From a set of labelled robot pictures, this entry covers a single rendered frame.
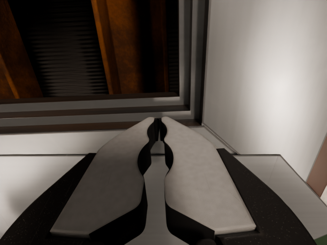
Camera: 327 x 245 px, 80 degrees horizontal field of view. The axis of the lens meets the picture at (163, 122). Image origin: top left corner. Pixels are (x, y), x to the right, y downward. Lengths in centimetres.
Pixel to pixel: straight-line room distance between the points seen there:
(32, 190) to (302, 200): 24
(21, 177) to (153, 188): 11
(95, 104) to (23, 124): 6
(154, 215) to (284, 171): 12
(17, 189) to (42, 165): 4
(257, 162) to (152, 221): 11
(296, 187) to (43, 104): 22
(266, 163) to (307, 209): 8
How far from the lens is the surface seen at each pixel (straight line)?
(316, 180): 25
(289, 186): 20
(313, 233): 27
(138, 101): 16
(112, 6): 29
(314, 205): 24
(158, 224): 22
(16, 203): 23
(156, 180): 17
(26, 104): 19
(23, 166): 20
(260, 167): 18
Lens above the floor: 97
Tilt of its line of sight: 60 degrees down
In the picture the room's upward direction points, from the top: 180 degrees counter-clockwise
